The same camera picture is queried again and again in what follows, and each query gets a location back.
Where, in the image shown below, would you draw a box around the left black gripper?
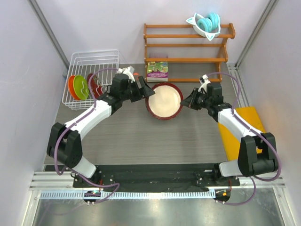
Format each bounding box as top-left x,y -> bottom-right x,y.
121,77 -> 155,103

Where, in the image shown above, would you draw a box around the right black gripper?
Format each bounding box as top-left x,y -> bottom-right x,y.
182,88 -> 212,111

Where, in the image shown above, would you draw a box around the large red cream plate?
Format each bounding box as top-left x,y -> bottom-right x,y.
145,82 -> 183,121

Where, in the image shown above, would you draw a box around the red floral small plate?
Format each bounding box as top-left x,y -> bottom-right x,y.
87,73 -> 103,98

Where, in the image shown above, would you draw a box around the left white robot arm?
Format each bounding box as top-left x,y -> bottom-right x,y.
47,73 -> 155,188

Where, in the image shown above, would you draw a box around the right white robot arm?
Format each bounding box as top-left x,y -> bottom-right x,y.
181,82 -> 280,186

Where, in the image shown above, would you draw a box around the wooden shelf rack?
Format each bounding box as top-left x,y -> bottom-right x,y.
143,23 -> 236,82

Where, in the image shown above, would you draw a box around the colourful book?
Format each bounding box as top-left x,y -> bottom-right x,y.
146,61 -> 168,82

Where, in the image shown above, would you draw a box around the yellow board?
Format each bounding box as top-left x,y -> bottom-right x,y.
218,106 -> 266,161

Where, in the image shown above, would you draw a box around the green plate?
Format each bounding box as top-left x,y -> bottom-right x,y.
73,75 -> 89,100

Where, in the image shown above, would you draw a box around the orange plate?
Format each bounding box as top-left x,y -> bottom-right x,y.
68,75 -> 79,100

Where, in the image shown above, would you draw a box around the teal headphones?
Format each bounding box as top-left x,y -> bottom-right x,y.
197,13 -> 220,32

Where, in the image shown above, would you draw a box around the white cat ear bowl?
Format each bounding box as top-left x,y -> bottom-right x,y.
186,13 -> 221,41

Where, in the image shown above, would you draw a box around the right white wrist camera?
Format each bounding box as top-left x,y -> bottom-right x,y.
198,74 -> 211,93

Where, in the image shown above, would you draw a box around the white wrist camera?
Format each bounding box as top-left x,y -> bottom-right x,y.
117,66 -> 135,82
198,74 -> 211,93

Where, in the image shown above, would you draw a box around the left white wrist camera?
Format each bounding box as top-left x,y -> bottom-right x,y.
117,66 -> 135,82

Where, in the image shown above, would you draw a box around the white wire dish rack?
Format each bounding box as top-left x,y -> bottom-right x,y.
62,49 -> 119,110

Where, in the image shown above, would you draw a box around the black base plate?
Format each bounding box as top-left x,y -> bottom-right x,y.
72,162 -> 241,194

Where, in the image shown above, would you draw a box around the perforated metal rail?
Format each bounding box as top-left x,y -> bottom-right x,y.
40,189 -> 215,200

